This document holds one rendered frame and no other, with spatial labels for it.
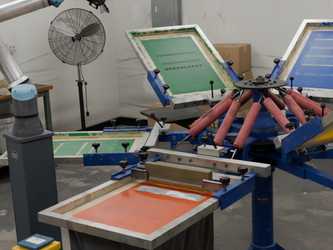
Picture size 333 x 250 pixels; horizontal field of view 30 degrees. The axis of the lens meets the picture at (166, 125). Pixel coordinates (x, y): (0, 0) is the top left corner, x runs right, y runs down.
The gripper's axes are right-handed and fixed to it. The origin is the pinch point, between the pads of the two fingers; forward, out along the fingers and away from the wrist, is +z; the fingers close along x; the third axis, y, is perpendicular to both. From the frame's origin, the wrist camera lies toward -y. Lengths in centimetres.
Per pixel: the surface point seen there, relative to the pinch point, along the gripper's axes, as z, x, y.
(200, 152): 60, 5, 62
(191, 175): 46, 18, 86
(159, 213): 31, 20, 111
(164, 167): 39, 7, 81
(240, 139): 78, 14, 49
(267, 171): 76, 37, 78
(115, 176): 26, -14, 84
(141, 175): 36, -7, 82
